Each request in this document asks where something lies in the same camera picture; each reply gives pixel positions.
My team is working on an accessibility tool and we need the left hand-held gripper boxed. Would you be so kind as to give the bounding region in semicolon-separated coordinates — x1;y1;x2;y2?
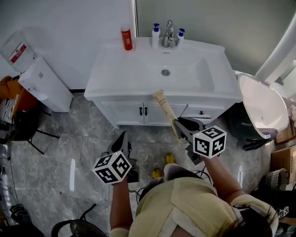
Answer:
92;131;140;185

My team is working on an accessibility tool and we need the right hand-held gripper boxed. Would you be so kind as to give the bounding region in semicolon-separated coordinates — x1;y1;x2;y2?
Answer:
173;117;227;166

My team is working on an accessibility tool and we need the beige toiletry item tube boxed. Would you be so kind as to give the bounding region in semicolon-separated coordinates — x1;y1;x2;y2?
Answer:
153;89;186;146

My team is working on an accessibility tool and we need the person's left forearm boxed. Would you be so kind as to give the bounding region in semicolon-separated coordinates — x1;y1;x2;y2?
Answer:
109;177;134;231

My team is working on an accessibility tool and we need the person's right forearm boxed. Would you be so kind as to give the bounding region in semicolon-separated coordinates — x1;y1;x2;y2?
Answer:
199;155;246;202

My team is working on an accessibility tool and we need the white sink counter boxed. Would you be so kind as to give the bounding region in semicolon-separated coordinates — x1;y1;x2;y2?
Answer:
83;36;243;105

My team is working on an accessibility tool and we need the white vanity cabinet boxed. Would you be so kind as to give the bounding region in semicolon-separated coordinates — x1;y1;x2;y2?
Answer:
92;94;233;129

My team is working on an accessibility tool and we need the person's gray trouser leg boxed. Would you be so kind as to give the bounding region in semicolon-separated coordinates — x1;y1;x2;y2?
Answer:
163;162;201;181

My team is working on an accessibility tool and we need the dark green bin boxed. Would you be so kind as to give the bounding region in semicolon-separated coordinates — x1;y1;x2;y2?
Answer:
228;101;265;149

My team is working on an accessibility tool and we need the white tub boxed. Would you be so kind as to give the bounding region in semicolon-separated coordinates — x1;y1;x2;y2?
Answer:
234;70;290;140

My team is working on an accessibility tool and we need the person's pale yellow shirt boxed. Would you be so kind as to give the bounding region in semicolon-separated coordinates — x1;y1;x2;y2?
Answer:
110;176;280;237

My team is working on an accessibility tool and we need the short white blue pump bottle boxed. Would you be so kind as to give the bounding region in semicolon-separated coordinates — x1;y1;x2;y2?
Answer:
176;28;186;48

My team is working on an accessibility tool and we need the black mesh chair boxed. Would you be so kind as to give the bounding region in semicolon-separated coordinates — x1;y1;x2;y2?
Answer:
50;203;107;237

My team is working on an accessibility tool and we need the chrome faucet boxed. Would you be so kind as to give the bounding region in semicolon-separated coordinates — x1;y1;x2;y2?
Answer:
161;19;180;48

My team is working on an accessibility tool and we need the tall white blue pump bottle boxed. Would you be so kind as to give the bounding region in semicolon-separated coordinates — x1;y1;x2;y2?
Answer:
151;23;161;50

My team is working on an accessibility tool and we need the small cardboard box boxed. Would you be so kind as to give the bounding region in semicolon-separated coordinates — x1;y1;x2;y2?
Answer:
275;126;296;144

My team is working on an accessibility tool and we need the white water dispenser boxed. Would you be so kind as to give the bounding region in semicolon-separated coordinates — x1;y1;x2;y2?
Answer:
18;56;74;113

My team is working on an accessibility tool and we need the large cardboard box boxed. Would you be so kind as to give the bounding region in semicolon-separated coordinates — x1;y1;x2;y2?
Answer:
270;146;296;179

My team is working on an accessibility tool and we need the black folding chair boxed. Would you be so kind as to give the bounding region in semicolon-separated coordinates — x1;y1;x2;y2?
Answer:
0;110;61;156

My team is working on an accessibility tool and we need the red spray can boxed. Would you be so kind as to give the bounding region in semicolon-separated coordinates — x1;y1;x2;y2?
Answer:
120;25;134;51

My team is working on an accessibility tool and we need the white curved pipe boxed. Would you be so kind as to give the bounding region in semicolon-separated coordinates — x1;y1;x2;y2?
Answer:
255;29;296;85

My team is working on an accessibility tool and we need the black white striped cloth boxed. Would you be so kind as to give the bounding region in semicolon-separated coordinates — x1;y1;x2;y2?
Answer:
0;94;19;124

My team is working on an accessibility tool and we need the orange cloth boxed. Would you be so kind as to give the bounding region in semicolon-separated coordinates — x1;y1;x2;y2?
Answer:
0;75;39;116

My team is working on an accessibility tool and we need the black shoe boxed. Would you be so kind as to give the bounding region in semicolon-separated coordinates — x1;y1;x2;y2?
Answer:
9;203;32;224

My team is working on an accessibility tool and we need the black device with patterned block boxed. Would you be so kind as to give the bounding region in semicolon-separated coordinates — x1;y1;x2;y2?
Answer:
251;188;296;226

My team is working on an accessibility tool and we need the clear water jug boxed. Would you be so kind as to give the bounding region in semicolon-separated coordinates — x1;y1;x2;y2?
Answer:
0;29;36;73

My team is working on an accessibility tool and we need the black cable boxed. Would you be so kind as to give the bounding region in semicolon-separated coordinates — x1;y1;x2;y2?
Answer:
128;187;146;205
192;164;215;186

